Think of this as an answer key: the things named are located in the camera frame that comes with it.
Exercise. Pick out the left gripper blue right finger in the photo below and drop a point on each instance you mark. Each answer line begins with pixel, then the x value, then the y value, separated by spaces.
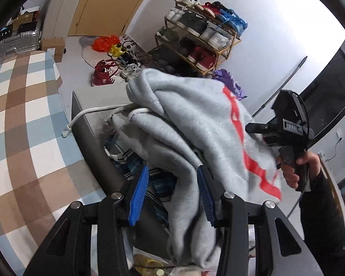
pixel 279 248

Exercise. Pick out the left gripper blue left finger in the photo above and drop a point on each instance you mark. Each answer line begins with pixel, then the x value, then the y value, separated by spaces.
pixel 66 250

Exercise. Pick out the grey hooded sweatshirt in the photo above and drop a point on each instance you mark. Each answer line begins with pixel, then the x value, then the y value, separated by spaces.
pixel 178 124

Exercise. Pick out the checkered bed cover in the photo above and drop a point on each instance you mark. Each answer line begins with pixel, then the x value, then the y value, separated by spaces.
pixel 41 172

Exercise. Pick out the blue plaid shirt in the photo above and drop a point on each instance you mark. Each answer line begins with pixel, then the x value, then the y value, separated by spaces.
pixel 127 162

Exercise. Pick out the purple cloth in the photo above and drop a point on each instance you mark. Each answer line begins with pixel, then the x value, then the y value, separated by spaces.
pixel 226 77

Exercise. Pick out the wooden shoe rack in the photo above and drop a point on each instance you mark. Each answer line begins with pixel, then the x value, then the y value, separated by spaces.
pixel 197 38

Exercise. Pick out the red adidas bag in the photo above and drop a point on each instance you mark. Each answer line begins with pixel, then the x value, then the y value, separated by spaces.
pixel 104 74

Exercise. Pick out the yellow toy shoes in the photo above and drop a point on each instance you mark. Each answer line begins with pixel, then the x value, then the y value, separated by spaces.
pixel 116 51

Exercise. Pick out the orange mesh bag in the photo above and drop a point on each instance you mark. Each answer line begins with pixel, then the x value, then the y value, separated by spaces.
pixel 104 43

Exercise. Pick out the brown cardboard box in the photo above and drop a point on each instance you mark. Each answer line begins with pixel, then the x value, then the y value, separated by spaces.
pixel 55 46

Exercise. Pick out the silver aluminium suitcase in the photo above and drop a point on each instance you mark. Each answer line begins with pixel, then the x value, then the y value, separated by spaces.
pixel 20 43

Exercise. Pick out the wooden door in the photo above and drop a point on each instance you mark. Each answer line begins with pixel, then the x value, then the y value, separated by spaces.
pixel 103 17

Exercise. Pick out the white tall suitcase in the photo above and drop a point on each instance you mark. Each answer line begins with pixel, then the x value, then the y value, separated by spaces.
pixel 58 18

